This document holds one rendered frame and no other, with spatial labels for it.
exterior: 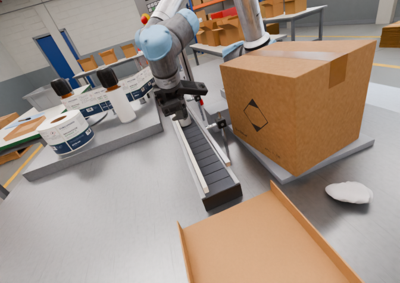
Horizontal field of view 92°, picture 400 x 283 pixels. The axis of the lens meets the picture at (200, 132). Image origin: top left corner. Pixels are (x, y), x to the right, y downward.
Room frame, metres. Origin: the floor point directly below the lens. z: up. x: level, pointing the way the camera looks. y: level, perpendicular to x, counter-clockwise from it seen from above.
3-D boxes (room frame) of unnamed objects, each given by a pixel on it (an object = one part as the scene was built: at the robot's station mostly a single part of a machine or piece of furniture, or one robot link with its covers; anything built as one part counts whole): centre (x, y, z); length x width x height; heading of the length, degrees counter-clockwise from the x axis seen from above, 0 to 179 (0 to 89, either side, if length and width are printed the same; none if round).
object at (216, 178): (1.16, 0.10, 0.86); 1.65 x 0.08 x 0.04; 7
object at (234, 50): (1.01, -0.29, 1.04); 0.13 x 0.12 x 0.14; 43
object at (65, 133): (0.96, 0.65, 0.95); 0.20 x 0.20 x 0.14
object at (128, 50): (6.60, 1.27, 0.97); 0.48 x 0.47 x 0.37; 10
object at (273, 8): (5.13, -2.57, 0.97); 0.43 x 0.39 x 0.37; 95
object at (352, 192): (0.26, -0.28, 0.85); 0.08 x 0.07 x 0.04; 22
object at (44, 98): (2.79, 1.73, 0.91); 0.60 x 0.40 x 0.22; 11
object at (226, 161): (0.88, 0.02, 0.96); 1.07 x 0.01 x 0.01; 7
